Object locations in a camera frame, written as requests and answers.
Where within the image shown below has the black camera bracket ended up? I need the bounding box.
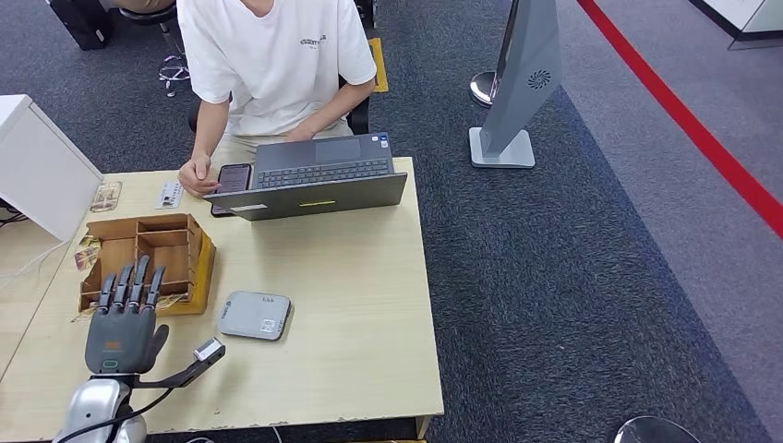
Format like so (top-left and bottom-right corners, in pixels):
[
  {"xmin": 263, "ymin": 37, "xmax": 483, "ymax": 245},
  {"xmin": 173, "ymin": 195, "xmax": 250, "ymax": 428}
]
[{"xmin": 131, "ymin": 351, "xmax": 224, "ymax": 391}]

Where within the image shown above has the yellow floor tape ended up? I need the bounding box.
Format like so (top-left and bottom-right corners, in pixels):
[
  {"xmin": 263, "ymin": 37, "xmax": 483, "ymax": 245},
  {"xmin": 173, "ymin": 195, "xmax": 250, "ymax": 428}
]
[{"xmin": 368, "ymin": 37, "xmax": 391, "ymax": 94}]

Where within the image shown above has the thin white cable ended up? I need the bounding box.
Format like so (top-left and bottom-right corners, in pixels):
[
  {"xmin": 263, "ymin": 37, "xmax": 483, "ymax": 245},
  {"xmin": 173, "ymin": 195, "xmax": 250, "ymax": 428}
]
[
  {"xmin": 0, "ymin": 239, "xmax": 73, "ymax": 289},
  {"xmin": 183, "ymin": 426, "xmax": 285, "ymax": 443}
]

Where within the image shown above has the wooden compartment box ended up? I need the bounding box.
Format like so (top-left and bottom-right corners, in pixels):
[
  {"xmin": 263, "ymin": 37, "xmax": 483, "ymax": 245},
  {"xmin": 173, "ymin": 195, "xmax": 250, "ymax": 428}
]
[{"xmin": 79, "ymin": 212, "xmax": 217, "ymax": 317}]

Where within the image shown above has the white ID card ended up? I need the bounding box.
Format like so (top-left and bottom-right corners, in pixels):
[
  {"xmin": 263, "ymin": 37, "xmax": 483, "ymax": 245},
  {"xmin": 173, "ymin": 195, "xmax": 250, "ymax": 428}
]
[{"xmin": 155, "ymin": 180, "xmax": 186, "ymax": 211}]

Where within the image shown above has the grey kiosk stand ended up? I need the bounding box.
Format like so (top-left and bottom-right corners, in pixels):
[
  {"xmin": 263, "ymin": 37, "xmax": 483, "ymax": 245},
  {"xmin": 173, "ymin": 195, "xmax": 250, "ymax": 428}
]
[{"xmin": 468, "ymin": 0, "xmax": 564, "ymax": 170}]

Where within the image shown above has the black desk cable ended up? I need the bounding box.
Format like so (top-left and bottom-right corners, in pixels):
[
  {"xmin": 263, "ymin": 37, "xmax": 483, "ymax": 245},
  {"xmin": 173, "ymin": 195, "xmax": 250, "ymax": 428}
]
[{"xmin": 0, "ymin": 204, "xmax": 29, "ymax": 229}]

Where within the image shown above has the chrome stanchion base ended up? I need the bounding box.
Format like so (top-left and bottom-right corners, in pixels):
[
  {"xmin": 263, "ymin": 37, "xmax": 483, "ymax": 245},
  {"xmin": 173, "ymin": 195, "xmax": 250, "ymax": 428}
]
[
  {"xmin": 469, "ymin": 70, "xmax": 501, "ymax": 109},
  {"xmin": 613, "ymin": 416, "xmax": 702, "ymax": 443}
]

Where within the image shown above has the person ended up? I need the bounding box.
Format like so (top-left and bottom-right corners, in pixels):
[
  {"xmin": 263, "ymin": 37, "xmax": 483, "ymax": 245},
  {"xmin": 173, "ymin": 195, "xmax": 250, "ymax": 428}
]
[{"xmin": 177, "ymin": 0, "xmax": 379, "ymax": 198}]

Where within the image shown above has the black smartphone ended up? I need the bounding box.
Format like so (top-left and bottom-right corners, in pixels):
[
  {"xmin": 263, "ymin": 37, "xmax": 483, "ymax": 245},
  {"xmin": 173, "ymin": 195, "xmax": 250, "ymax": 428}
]
[{"xmin": 210, "ymin": 162, "xmax": 253, "ymax": 218}]

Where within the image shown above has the grey laptop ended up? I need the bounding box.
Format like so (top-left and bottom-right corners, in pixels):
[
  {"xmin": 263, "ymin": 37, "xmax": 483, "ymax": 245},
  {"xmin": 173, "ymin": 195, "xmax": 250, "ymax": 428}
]
[{"xmin": 202, "ymin": 131, "xmax": 409, "ymax": 222}]

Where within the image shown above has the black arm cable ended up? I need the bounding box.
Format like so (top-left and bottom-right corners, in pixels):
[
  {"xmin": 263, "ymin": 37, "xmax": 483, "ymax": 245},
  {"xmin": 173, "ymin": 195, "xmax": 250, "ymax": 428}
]
[{"xmin": 54, "ymin": 387, "xmax": 176, "ymax": 443}]

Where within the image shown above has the white counter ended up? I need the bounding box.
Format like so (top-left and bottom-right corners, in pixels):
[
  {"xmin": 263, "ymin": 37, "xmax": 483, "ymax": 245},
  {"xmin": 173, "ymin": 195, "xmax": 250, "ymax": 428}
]
[{"xmin": 688, "ymin": 0, "xmax": 783, "ymax": 52}]

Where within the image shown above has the person's right hand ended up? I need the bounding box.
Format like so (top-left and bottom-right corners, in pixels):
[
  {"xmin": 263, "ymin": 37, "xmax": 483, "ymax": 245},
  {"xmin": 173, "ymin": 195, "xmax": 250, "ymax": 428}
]
[{"xmin": 177, "ymin": 152, "xmax": 222, "ymax": 198}]

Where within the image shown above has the black bag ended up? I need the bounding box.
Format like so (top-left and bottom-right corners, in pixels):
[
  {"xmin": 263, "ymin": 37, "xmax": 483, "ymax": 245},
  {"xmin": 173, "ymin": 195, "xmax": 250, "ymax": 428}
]
[{"xmin": 47, "ymin": 0, "xmax": 114, "ymax": 52}]

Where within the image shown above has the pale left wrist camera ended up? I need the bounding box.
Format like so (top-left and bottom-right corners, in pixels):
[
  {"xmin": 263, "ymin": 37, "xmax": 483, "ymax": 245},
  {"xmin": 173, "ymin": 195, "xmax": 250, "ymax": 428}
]
[{"xmin": 193, "ymin": 337, "xmax": 227, "ymax": 364}]

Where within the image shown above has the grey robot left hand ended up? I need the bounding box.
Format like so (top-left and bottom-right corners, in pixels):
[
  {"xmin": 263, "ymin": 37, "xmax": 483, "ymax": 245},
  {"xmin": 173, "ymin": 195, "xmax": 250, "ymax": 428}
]
[{"xmin": 84, "ymin": 255, "xmax": 171, "ymax": 376}]

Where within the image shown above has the grey card reader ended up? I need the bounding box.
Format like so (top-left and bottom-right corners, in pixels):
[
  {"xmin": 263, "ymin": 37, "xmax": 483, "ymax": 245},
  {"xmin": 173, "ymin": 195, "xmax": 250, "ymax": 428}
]
[{"xmin": 217, "ymin": 290, "xmax": 293, "ymax": 341}]

